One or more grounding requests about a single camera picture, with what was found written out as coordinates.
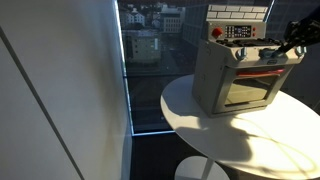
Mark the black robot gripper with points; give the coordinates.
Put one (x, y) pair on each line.
(301, 33)

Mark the blue knob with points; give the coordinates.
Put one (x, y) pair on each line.
(266, 53)
(300, 51)
(241, 53)
(277, 54)

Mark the red round timer knob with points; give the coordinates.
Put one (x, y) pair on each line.
(216, 32)

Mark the grey toy oven stove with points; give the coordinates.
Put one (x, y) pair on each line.
(216, 87)

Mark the round white table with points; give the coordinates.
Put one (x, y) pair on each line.
(279, 142)

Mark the white table base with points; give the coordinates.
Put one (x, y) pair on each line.
(199, 168)

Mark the red oven door handle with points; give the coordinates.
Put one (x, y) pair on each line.
(259, 73)

